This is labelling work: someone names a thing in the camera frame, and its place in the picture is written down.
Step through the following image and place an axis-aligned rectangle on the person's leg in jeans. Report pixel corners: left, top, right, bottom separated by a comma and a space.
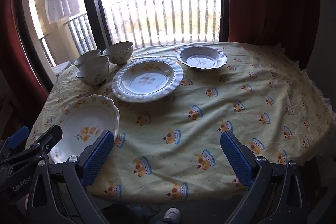
110, 203, 164, 224

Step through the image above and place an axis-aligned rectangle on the white shoe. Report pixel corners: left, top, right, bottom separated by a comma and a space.
163, 208, 181, 224

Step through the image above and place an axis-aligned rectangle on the white floral ceramic bowl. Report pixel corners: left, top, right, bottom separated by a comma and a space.
103, 41, 134, 65
76, 56, 110, 87
73, 49, 101, 68

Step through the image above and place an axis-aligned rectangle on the white floral deep plate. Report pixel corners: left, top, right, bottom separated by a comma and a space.
50, 94, 120, 164

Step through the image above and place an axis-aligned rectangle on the dark window frame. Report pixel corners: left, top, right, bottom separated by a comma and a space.
14, 0, 231, 93

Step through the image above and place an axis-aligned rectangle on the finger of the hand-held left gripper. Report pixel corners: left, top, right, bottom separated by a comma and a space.
29, 124, 63, 160
0, 126, 30, 157

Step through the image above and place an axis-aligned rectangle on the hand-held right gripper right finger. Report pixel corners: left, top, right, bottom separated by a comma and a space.
220, 131, 313, 224

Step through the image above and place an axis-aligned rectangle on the white ribbed flower plate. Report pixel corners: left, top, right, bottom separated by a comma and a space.
112, 58, 184, 103

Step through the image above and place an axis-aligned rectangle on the yellow printed tablecloth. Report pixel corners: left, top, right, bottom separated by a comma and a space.
25, 42, 336, 202

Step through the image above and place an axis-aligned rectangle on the blue rimmed plate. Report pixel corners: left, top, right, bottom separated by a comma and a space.
176, 46, 228, 71

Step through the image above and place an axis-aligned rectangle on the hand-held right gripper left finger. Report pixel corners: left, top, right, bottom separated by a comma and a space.
26, 130, 116, 224

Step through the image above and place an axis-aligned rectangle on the balcony railing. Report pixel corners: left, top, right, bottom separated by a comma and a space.
39, 0, 222, 64

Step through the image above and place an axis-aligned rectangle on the cream lace table cover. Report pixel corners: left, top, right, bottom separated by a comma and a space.
302, 69, 336, 119

